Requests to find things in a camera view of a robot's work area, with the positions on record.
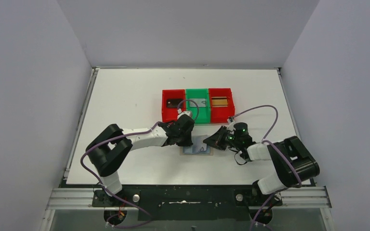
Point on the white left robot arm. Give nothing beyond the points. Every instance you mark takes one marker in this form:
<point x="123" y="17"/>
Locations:
<point x="110" y="148"/>

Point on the aluminium rail frame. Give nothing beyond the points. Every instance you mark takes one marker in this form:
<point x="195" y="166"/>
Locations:
<point x="82" y="199"/>

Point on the silver credit card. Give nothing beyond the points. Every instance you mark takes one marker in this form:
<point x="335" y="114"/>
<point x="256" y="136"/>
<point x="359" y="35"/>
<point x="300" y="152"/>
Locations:
<point x="199" y="147"/>
<point x="197" y="102"/>

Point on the right red bin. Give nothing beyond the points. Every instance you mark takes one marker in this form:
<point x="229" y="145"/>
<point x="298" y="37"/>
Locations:
<point x="221" y="114"/>

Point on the left red bin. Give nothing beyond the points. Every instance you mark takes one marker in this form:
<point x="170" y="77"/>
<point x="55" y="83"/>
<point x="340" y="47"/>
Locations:
<point x="170" y="114"/>

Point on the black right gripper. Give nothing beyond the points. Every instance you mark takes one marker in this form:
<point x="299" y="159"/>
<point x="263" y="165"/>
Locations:
<point x="217" y="140"/>

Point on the black credit card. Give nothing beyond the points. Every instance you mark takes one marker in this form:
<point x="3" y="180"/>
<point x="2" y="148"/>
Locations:
<point x="173" y="102"/>

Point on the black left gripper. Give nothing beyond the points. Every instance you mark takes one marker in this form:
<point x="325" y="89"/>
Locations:
<point x="186" y="134"/>

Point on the red bin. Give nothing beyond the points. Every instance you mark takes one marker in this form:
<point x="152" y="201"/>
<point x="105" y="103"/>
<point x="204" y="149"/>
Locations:
<point x="170" y="114"/>
<point x="221" y="114"/>

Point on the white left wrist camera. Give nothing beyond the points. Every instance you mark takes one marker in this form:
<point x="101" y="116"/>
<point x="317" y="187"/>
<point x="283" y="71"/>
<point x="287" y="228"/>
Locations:
<point x="181" y="113"/>

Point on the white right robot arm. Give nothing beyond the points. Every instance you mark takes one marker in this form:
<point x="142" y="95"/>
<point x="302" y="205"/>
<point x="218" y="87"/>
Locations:
<point x="292" y="161"/>

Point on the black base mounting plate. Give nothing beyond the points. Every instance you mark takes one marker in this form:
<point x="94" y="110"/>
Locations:
<point x="238" y="202"/>

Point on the gold credit card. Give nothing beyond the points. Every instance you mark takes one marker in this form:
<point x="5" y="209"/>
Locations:
<point x="219" y="102"/>

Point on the green middle bin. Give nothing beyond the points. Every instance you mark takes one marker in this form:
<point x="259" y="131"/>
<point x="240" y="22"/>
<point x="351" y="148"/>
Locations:
<point x="203" y="113"/>

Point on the beige card holder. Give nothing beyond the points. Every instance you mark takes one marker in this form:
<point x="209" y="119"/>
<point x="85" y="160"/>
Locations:
<point x="186" y="150"/>

